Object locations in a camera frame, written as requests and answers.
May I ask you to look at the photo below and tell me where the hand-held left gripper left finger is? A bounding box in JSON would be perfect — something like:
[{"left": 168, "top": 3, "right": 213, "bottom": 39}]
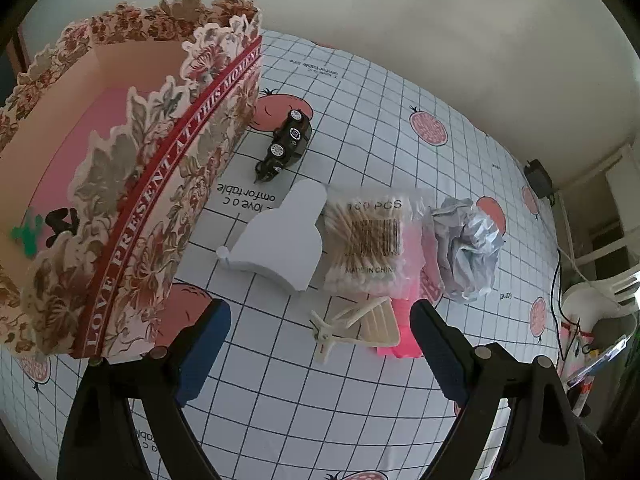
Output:
[{"left": 56, "top": 299, "right": 232, "bottom": 480}]

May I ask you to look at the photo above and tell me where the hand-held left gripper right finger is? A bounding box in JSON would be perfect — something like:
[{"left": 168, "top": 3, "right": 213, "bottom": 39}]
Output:
[{"left": 410, "top": 300, "right": 606, "bottom": 480}]

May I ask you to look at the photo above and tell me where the pink plastic item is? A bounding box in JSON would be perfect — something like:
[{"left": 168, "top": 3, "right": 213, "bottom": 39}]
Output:
[{"left": 374, "top": 298, "right": 421, "bottom": 359}]

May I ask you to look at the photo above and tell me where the beige hair claw clip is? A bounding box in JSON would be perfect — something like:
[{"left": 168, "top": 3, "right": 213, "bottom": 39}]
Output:
[{"left": 309, "top": 296, "right": 402, "bottom": 365}]

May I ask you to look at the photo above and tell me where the white paper ball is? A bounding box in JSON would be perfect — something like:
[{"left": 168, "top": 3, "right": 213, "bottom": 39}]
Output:
[{"left": 427, "top": 197, "right": 505, "bottom": 303}]

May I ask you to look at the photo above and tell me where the bag of cotton swabs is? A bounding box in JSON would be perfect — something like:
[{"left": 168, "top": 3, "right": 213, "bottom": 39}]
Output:
[{"left": 320, "top": 187, "right": 431, "bottom": 296}]

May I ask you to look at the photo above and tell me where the white bottle-shaped foam piece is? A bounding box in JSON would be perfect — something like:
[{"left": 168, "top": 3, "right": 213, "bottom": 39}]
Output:
[{"left": 217, "top": 180, "right": 328, "bottom": 293}]

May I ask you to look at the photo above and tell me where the floral paper box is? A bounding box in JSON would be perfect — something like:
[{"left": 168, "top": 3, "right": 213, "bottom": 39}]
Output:
[{"left": 0, "top": 0, "right": 264, "bottom": 361}]

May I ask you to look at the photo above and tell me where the green cactus figure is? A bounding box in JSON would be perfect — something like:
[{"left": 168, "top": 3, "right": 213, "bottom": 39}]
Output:
[{"left": 11, "top": 208, "right": 45, "bottom": 257}]

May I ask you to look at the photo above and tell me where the black toy car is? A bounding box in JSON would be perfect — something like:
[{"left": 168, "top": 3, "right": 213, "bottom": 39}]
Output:
[{"left": 253, "top": 108, "right": 313, "bottom": 182}]

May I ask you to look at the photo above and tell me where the checked tablecloth desktop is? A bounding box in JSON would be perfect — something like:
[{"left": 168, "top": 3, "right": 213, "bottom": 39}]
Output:
[{"left": 0, "top": 27, "right": 601, "bottom": 480}]

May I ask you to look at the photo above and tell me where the smartphone with lit screen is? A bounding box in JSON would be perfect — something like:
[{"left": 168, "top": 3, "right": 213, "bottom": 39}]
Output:
[{"left": 565, "top": 334, "right": 632, "bottom": 388}]

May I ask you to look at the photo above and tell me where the white cut-out plastic basket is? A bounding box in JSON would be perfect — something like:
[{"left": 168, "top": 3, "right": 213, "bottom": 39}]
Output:
[{"left": 560, "top": 267, "right": 640, "bottom": 333}]

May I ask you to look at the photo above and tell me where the black power adapter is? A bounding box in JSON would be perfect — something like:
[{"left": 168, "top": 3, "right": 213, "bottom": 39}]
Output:
[{"left": 525, "top": 159, "right": 554, "bottom": 197}]

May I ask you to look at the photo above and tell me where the white shelf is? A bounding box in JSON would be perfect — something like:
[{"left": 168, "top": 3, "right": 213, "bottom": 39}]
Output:
[{"left": 552, "top": 142, "right": 640, "bottom": 281}]

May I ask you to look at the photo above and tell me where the black cable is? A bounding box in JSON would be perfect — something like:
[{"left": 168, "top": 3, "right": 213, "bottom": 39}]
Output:
[{"left": 549, "top": 192, "right": 583, "bottom": 361}]

